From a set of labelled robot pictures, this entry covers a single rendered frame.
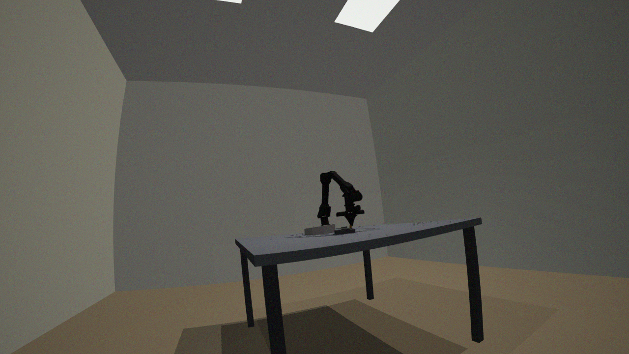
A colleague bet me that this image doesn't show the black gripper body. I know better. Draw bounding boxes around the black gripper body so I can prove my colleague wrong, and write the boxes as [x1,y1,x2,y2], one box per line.
[336,202,365,216]

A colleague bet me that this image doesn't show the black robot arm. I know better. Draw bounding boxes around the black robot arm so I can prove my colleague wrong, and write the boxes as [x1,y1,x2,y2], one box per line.
[317,171,363,226]

